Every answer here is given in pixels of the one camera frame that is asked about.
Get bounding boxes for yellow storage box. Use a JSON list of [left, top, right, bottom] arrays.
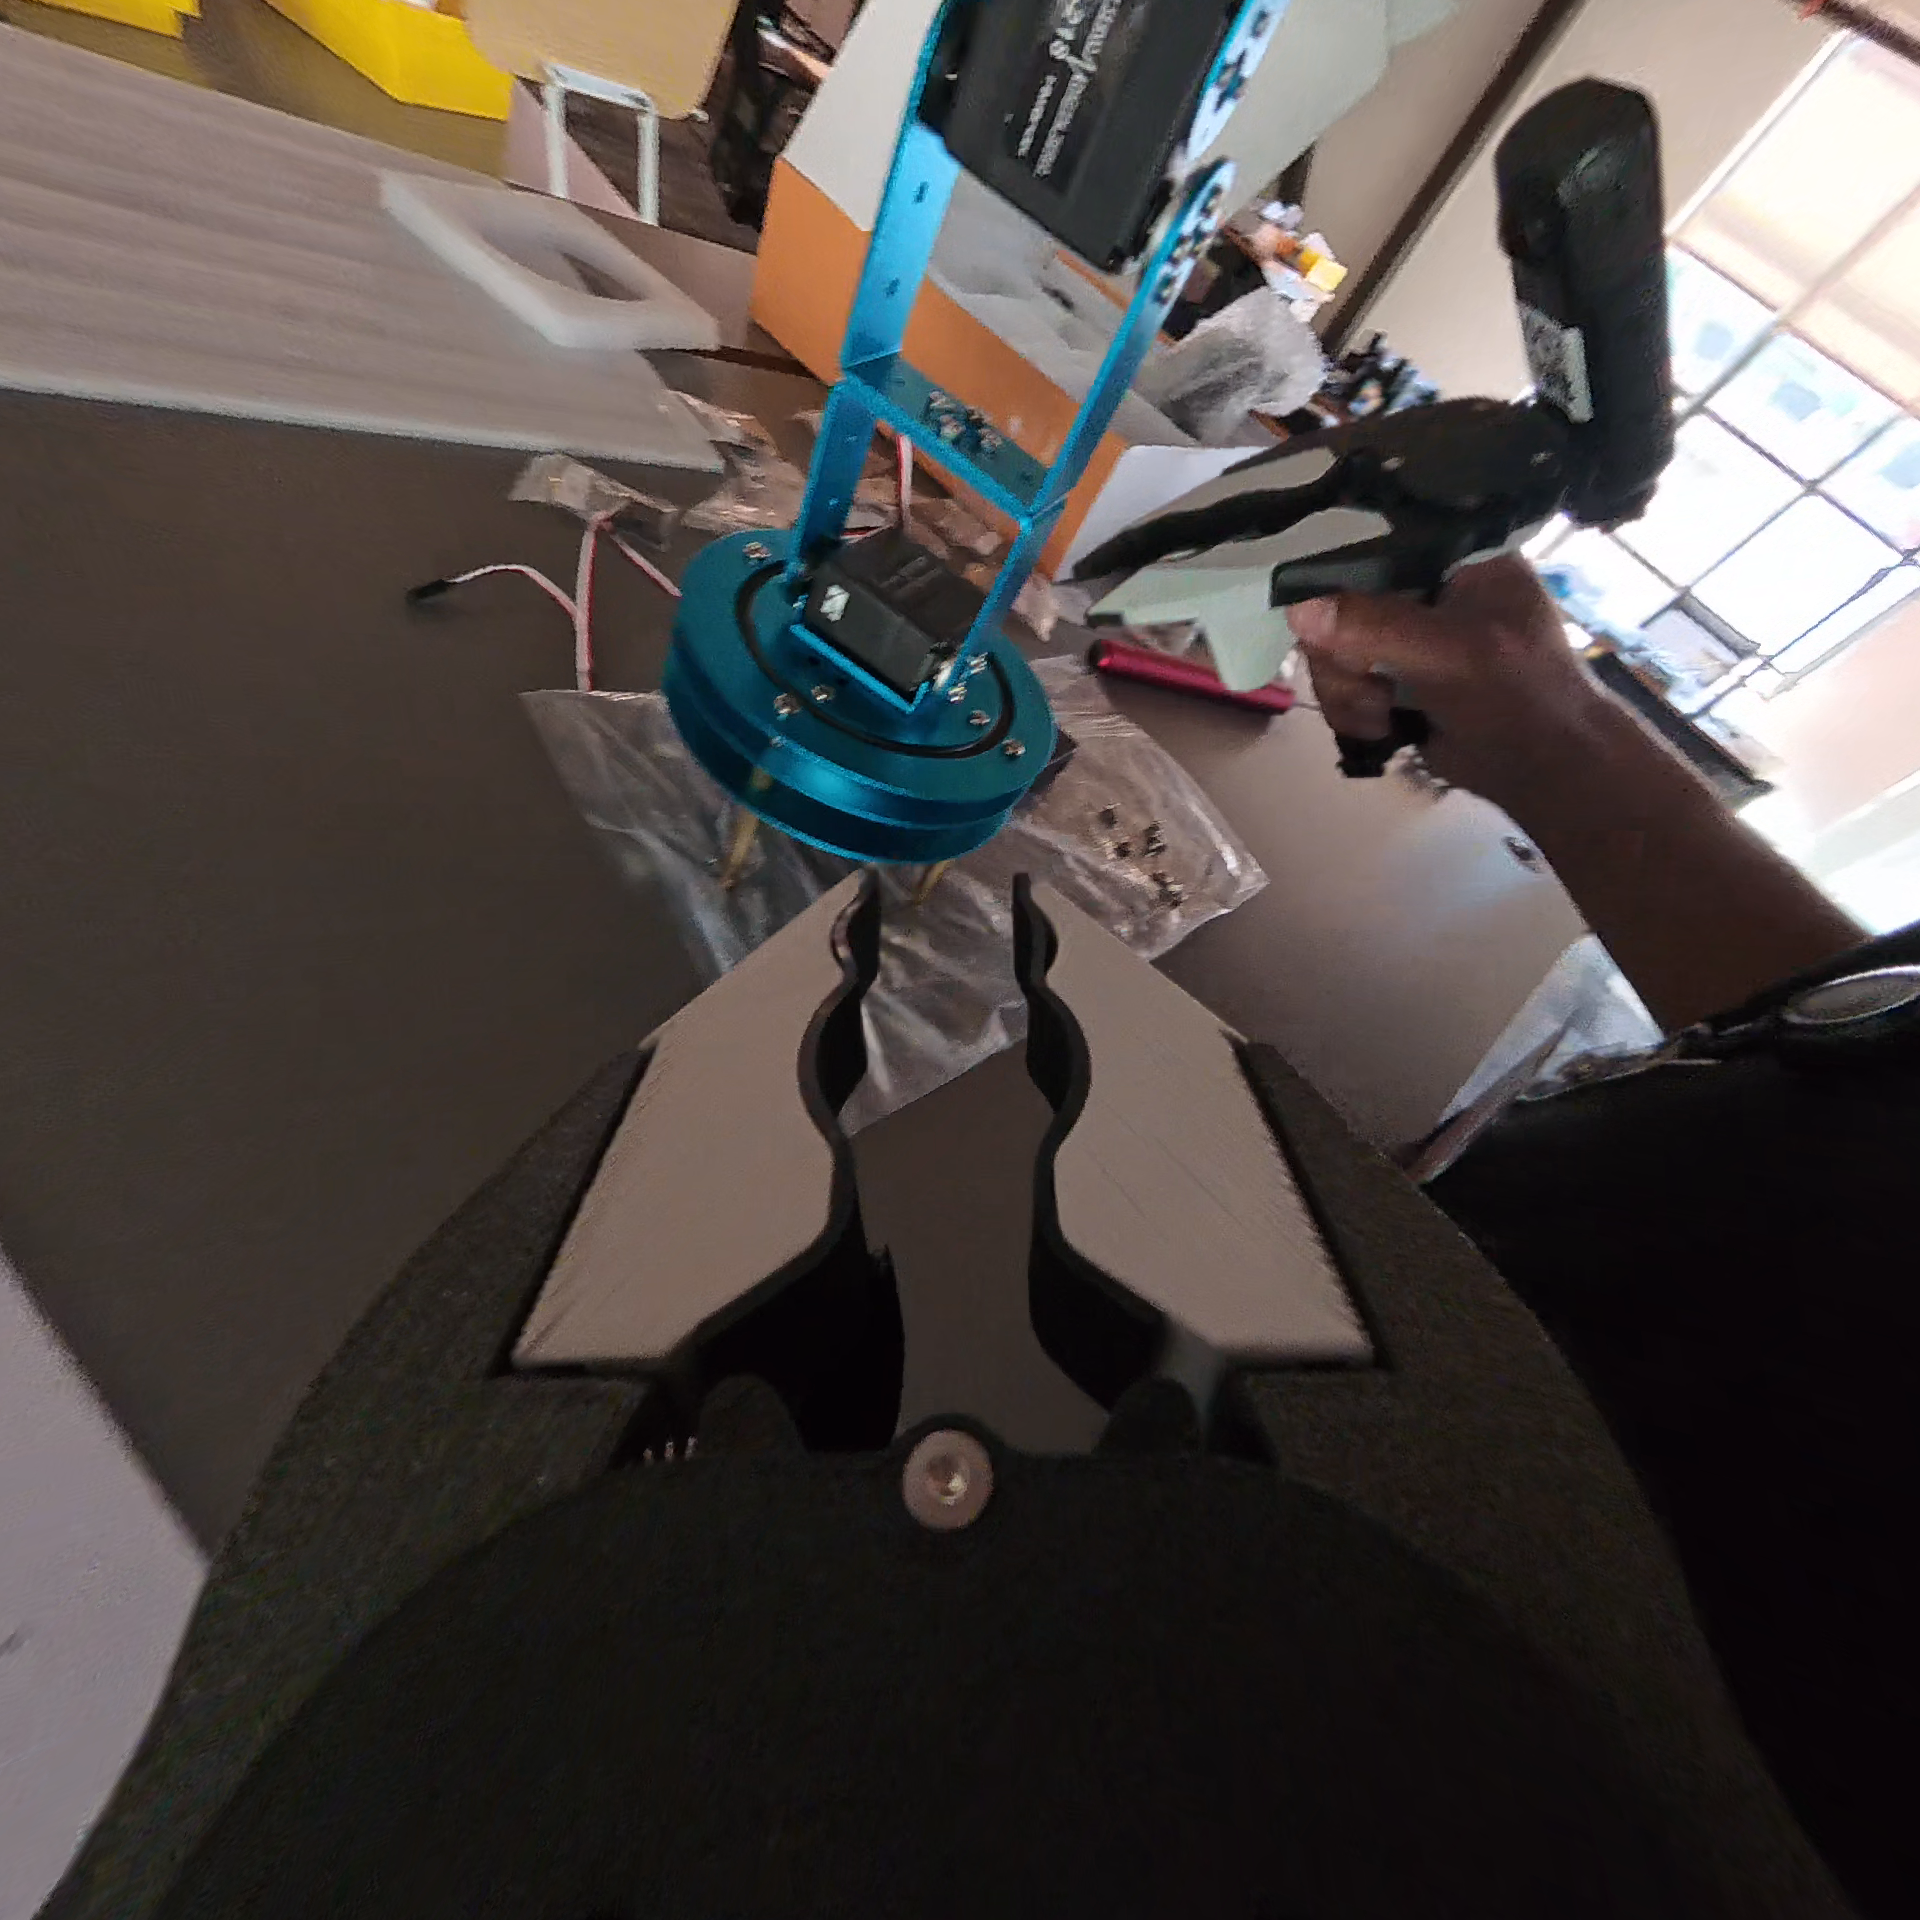
[[262, 0, 520, 123]]

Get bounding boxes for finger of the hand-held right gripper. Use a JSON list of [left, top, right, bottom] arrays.
[[1067, 435, 1356, 595], [1081, 507, 1400, 699]]

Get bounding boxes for person's right hand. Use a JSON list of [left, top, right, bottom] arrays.
[[1286, 559, 1583, 794]]

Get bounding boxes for assembly instruction manual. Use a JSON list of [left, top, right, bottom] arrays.
[[0, 1253, 212, 1920]]

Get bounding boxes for loose silver screws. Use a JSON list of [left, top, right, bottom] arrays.
[[1085, 802, 1187, 911]]

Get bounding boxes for person's black clothing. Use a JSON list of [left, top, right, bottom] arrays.
[[1415, 922, 1920, 1920]]

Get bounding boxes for dark grey desk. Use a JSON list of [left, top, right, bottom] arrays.
[[0, 344, 1771, 1562]]

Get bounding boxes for orange white cardboard box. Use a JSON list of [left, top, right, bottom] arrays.
[[745, 0, 1463, 585]]

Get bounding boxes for white foam frame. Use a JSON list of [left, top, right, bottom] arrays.
[[378, 168, 721, 354]]

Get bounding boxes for red white servo cable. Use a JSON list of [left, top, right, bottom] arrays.
[[404, 511, 691, 697]]

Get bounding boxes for small clear parts bag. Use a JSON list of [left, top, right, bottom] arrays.
[[510, 450, 678, 542], [682, 476, 800, 540]]

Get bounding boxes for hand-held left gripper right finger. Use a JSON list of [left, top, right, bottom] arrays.
[[1016, 874, 1378, 1370]]

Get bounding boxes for blue toy robot arm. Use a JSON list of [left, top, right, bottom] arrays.
[[659, 0, 1292, 911]]

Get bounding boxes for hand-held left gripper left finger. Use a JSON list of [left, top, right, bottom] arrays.
[[510, 872, 881, 1375]]

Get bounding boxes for tan chair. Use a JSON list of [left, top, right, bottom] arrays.
[[461, 0, 743, 228]]

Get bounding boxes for large clear plastic bag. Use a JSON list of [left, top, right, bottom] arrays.
[[520, 652, 1269, 1135]]

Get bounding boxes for dark red metal tube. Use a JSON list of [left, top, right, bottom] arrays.
[[1085, 637, 1300, 714]]

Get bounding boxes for person's right forearm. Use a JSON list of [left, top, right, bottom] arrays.
[[1462, 660, 1877, 1038]]

